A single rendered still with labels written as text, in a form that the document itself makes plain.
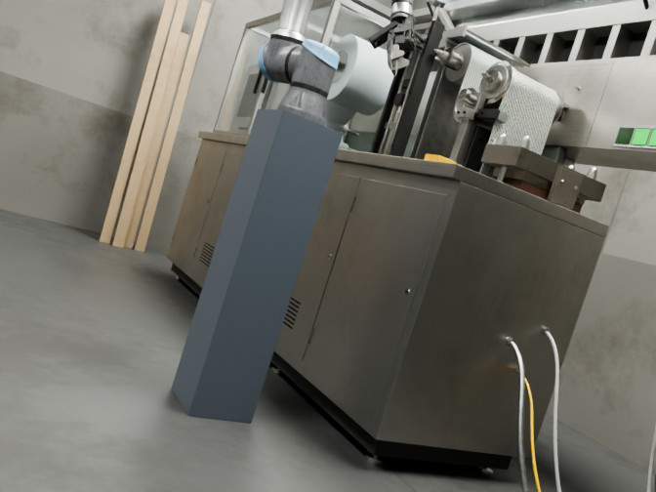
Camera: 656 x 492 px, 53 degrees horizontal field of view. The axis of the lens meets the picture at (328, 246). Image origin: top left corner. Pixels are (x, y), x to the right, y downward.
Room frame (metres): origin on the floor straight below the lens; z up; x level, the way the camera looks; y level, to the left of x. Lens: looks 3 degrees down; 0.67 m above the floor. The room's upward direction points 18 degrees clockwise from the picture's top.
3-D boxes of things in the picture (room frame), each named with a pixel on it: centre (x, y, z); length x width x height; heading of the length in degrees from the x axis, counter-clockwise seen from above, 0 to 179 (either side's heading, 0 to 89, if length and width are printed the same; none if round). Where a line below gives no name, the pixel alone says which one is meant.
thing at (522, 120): (2.22, -0.50, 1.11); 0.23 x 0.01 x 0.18; 119
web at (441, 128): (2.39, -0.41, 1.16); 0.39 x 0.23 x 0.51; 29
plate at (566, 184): (2.06, -0.65, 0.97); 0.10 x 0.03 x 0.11; 119
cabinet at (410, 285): (3.06, 0.04, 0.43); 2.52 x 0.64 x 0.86; 29
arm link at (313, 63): (1.95, 0.20, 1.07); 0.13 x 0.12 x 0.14; 51
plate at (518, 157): (2.14, -0.60, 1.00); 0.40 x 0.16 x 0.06; 119
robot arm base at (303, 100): (1.95, 0.19, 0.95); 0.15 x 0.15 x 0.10
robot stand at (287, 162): (1.95, 0.19, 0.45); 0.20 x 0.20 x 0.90; 29
